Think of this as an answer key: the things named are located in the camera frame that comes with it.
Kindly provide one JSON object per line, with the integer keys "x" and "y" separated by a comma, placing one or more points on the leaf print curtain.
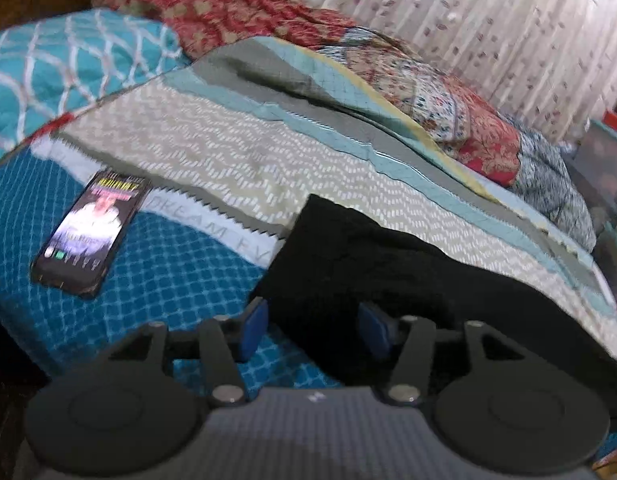
{"x": 478, "y": 25}

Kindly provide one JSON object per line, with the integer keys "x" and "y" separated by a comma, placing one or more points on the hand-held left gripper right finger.
{"x": 374, "y": 329}

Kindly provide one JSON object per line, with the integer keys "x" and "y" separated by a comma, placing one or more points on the patchwork quilt bedspread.
{"x": 203, "y": 140}

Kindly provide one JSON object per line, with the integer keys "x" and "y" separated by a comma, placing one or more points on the black smartphone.
{"x": 91, "y": 232}

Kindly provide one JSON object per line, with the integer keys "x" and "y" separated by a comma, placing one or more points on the teal lattice pillow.
{"x": 63, "y": 60}

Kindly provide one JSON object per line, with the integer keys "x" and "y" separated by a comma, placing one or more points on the clear plastic storage box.
{"x": 605, "y": 170}

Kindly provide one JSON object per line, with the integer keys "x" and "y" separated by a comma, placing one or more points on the red floral blanket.
{"x": 248, "y": 7}

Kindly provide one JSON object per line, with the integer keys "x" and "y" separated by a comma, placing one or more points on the black pants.
{"x": 388, "y": 270}

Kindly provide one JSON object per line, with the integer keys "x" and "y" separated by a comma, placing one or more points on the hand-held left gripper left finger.
{"x": 253, "y": 329}

